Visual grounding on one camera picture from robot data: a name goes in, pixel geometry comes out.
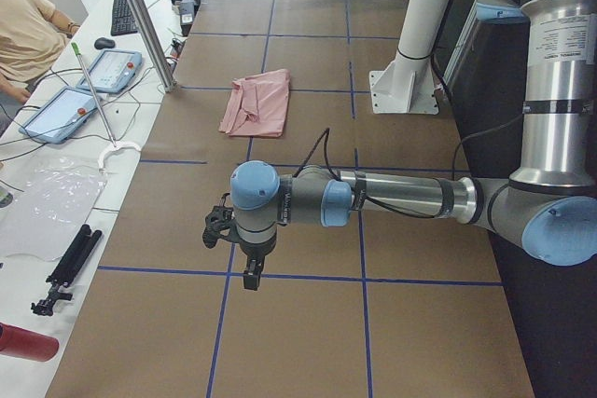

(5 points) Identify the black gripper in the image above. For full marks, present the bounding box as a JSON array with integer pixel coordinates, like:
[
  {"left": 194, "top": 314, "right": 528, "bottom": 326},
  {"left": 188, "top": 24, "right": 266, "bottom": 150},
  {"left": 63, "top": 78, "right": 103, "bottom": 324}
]
[{"left": 241, "top": 239, "right": 276, "bottom": 291}]

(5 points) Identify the pink Snoopy t-shirt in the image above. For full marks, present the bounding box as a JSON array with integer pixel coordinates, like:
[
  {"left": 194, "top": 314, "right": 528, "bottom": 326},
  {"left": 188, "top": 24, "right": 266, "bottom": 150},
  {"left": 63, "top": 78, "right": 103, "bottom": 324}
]
[{"left": 218, "top": 69, "right": 290, "bottom": 138}]

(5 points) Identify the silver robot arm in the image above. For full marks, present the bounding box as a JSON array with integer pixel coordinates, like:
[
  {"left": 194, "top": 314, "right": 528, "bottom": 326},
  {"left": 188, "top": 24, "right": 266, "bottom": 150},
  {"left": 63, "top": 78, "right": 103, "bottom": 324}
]
[{"left": 225, "top": 0, "right": 596, "bottom": 290}]

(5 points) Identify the black folded tripod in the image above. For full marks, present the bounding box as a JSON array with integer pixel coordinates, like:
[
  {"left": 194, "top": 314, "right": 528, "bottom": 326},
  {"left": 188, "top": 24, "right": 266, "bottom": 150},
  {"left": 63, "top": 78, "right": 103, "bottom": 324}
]
[{"left": 31, "top": 224, "right": 103, "bottom": 316}]

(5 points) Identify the long reacher stick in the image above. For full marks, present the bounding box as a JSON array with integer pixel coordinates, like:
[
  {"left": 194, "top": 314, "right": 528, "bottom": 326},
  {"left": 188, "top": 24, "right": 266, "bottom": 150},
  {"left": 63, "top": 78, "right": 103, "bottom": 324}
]
[{"left": 70, "top": 41, "right": 141, "bottom": 172}]

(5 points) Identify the clear plastic bag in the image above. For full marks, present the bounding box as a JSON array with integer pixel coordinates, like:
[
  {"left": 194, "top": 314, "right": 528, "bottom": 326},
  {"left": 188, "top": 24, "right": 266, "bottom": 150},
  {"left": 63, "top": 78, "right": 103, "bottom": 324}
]
[{"left": 1, "top": 158, "right": 107, "bottom": 261}]

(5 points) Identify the red water bottle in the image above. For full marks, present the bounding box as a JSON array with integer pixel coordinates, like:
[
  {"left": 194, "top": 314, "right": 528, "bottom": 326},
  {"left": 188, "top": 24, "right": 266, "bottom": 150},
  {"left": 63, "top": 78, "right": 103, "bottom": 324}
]
[{"left": 1, "top": 323, "right": 60, "bottom": 362}]

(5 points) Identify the far blue teach pendant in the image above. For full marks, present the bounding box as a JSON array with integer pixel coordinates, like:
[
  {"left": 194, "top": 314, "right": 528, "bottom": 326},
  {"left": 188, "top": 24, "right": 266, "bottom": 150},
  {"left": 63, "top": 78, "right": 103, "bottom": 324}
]
[{"left": 85, "top": 49, "right": 143, "bottom": 94}]

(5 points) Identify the blue teach pendant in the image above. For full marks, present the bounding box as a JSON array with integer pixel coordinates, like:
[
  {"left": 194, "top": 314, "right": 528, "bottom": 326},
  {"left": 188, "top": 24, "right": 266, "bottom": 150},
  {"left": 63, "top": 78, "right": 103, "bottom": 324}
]
[
  {"left": 85, "top": 49, "right": 143, "bottom": 94},
  {"left": 19, "top": 87, "right": 96, "bottom": 144}
]

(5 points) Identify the near blue teach pendant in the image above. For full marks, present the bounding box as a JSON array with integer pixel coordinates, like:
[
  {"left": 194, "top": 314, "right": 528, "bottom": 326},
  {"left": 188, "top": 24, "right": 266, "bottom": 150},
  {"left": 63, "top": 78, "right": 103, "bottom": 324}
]
[{"left": 19, "top": 87, "right": 96, "bottom": 144}]

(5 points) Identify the black computer mouse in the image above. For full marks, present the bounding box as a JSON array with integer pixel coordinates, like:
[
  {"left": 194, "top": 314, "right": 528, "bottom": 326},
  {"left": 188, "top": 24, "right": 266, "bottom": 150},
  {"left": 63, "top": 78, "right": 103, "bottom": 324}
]
[{"left": 93, "top": 37, "right": 116, "bottom": 50}]

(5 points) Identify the black box with label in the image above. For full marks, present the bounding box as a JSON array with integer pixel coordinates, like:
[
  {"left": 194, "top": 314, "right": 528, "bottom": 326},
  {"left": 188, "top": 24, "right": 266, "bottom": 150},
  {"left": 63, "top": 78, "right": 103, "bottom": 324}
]
[{"left": 176, "top": 0, "right": 198, "bottom": 37}]

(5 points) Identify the black keyboard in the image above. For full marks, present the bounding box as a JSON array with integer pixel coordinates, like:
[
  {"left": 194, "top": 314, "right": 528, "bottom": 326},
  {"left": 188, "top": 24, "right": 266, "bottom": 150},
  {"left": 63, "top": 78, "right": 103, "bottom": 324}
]
[{"left": 110, "top": 0, "right": 138, "bottom": 36}]

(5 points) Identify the seated person beige shirt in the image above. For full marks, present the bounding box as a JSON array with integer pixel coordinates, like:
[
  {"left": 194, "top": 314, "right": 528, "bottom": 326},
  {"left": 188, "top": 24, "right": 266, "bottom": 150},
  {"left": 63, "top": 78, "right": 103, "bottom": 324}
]
[{"left": 1, "top": 0, "right": 80, "bottom": 104}]

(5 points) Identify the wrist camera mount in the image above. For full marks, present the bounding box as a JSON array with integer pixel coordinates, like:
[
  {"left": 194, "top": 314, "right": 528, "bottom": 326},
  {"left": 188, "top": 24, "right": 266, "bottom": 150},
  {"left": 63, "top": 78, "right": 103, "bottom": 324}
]
[{"left": 202, "top": 193, "right": 239, "bottom": 249}]

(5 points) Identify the left black braided cable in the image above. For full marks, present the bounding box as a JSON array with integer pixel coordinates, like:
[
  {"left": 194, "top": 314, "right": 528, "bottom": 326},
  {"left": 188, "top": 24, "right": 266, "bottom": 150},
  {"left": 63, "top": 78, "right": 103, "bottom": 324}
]
[{"left": 298, "top": 127, "right": 528, "bottom": 220}]

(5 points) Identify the white pedestal column base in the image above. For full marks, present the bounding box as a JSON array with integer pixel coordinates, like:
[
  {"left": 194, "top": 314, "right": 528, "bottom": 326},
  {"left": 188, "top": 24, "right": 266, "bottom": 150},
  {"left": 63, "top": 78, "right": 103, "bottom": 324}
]
[{"left": 369, "top": 0, "right": 449, "bottom": 115}]

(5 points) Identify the aluminium frame post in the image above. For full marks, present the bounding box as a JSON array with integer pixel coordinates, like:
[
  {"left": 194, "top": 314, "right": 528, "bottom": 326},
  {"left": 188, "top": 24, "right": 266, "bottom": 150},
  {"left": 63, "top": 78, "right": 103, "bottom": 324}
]
[{"left": 127, "top": 0, "right": 176, "bottom": 92}]

